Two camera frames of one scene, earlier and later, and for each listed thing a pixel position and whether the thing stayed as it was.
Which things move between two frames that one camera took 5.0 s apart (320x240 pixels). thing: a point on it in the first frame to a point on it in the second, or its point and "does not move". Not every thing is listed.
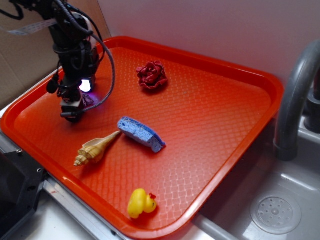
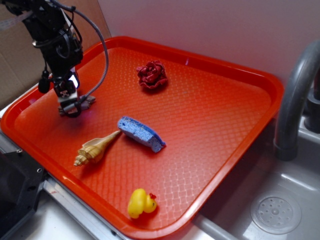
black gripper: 79,61 to 63,52
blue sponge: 140,133 does not move
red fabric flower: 153,75 does not move
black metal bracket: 21,177 does not move
